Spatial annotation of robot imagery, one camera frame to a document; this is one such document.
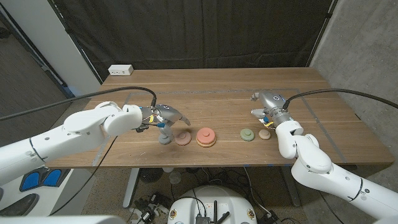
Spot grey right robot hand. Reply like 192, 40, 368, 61
250, 90, 293, 127

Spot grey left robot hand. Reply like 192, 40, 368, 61
139, 104, 192, 141

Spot dusty pink toy ring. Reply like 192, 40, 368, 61
175, 130, 192, 146

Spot coral red toy ring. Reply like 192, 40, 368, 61
196, 127, 217, 146

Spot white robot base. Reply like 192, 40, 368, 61
167, 185, 258, 224

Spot grey tape outline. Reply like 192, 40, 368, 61
93, 88, 348, 163

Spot white power strip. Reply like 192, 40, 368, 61
108, 64, 134, 77

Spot black floor fan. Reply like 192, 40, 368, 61
139, 167, 164, 184

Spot clear plastic cup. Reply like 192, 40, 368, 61
169, 170, 182, 185

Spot white table leg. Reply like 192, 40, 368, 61
123, 167, 141, 208

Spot grey table leg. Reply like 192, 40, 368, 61
281, 166, 302, 208

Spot black backdrop curtain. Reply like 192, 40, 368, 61
51, 0, 338, 82

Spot black floor power strip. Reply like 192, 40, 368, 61
257, 210, 282, 224

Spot black blue foot pedal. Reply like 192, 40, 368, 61
19, 167, 71, 193

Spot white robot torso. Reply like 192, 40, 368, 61
0, 215, 127, 224

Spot small blue-grey toy ring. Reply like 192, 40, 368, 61
158, 133, 174, 146

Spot green toy ring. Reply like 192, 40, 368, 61
239, 128, 256, 142

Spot large orange toy ring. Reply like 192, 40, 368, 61
195, 136, 217, 148

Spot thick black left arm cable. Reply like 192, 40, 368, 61
0, 86, 157, 122

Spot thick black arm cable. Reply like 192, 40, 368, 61
282, 88, 398, 110
0, 86, 157, 122

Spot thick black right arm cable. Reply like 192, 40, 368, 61
282, 88, 398, 110

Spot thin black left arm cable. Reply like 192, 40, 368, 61
49, 136, 119, 216

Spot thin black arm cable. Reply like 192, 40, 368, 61
318, 190, 343, 224
49, 136, 119, 216

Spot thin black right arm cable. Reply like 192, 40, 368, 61
318, 190, 343, 224

